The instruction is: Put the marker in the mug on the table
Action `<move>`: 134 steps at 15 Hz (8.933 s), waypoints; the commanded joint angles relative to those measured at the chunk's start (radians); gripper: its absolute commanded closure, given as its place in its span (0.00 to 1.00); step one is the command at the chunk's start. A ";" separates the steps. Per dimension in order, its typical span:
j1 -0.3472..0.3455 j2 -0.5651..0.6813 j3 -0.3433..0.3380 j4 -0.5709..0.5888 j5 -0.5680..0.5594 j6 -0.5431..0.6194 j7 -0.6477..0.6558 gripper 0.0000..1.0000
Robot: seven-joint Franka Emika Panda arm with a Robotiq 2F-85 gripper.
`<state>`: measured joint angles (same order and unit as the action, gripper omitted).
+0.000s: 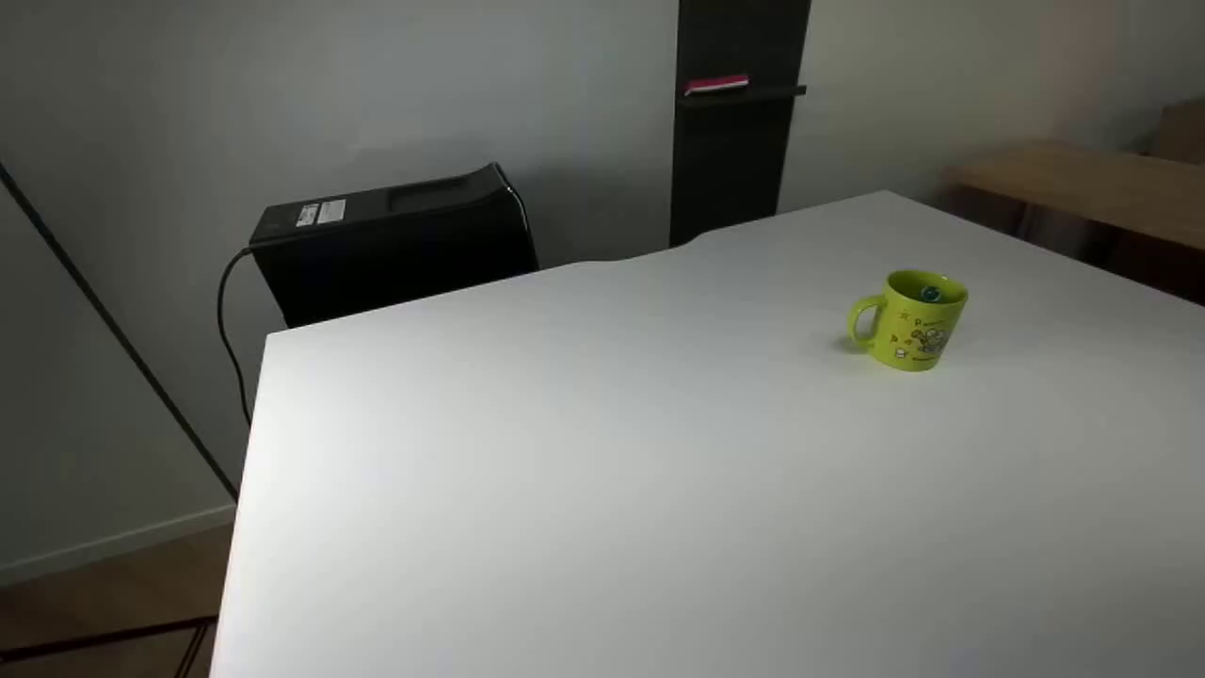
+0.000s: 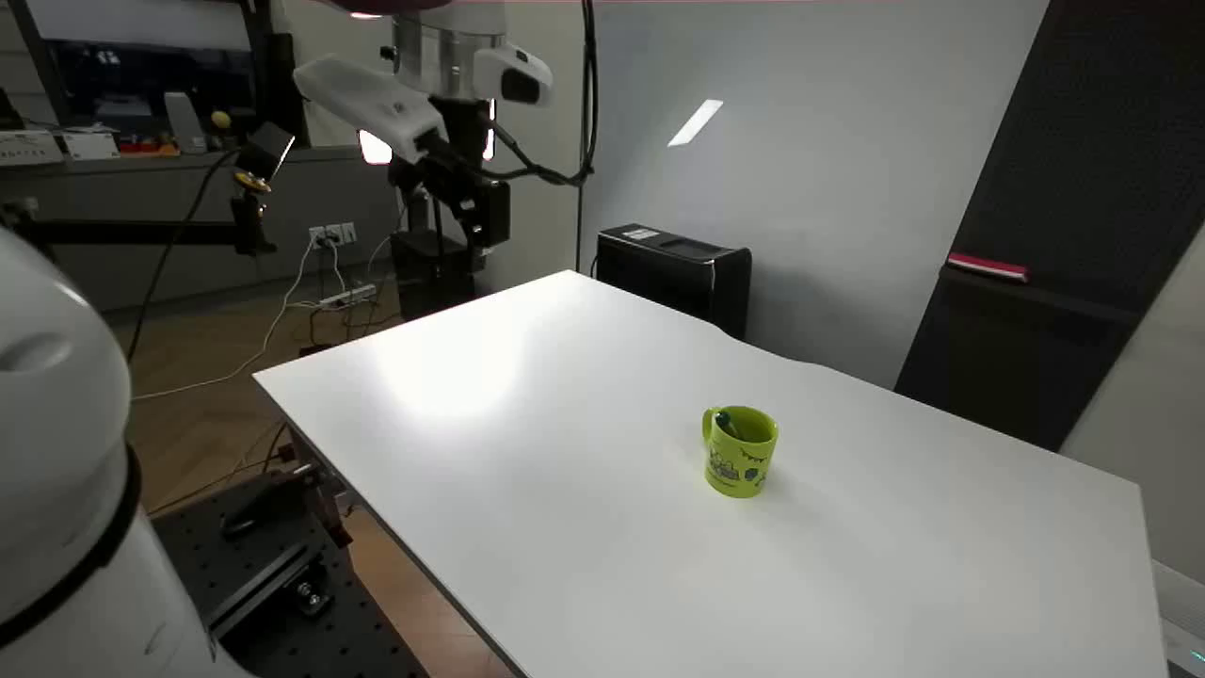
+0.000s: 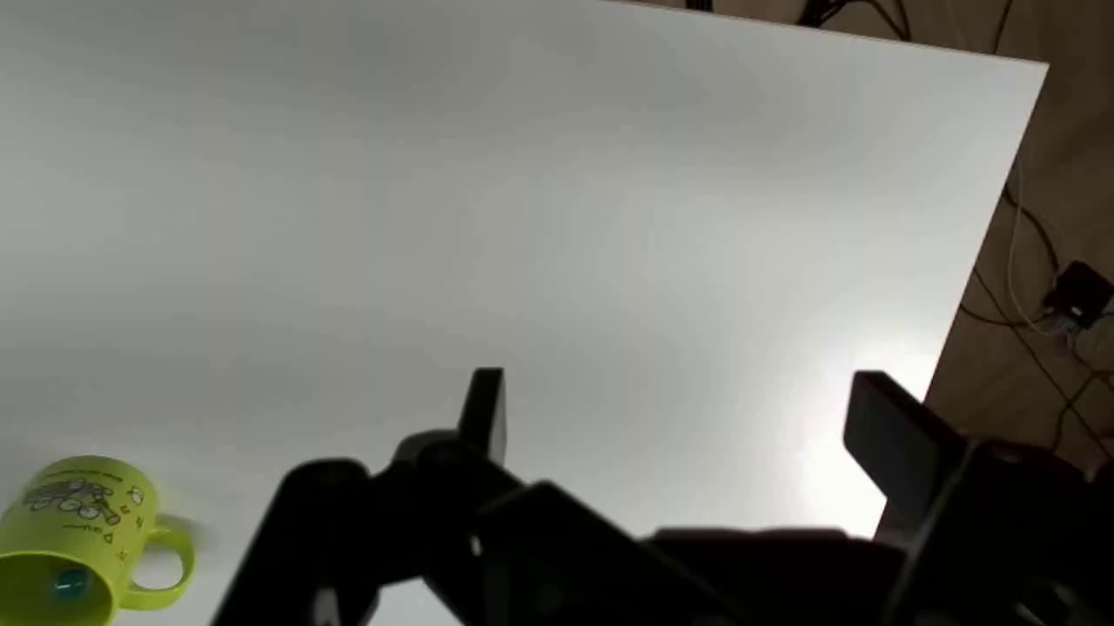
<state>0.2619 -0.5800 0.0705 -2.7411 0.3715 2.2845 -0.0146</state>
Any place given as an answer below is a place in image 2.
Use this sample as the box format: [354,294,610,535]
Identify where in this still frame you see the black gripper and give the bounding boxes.
[389,133,511,250]

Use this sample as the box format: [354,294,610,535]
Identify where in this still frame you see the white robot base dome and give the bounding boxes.
[0,234,250,678]

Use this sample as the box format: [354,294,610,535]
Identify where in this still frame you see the green ceramic mug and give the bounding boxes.
[699,408,780,497]

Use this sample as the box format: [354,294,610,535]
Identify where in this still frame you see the white power strip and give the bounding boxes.
[315,281,378,310]

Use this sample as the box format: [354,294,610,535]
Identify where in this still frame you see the black computer tower case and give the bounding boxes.
[595,222,753,340]

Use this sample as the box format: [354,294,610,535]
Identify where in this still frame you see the grey background counter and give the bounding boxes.
[0,148,392,310]

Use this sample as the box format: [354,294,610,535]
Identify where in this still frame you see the pink red book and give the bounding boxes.
[947,253,1028,281]

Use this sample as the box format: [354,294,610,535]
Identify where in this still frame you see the camera on tripod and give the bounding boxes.
[231,122,296,256]

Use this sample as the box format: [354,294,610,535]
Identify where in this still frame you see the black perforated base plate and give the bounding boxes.
[153,475,427,678]

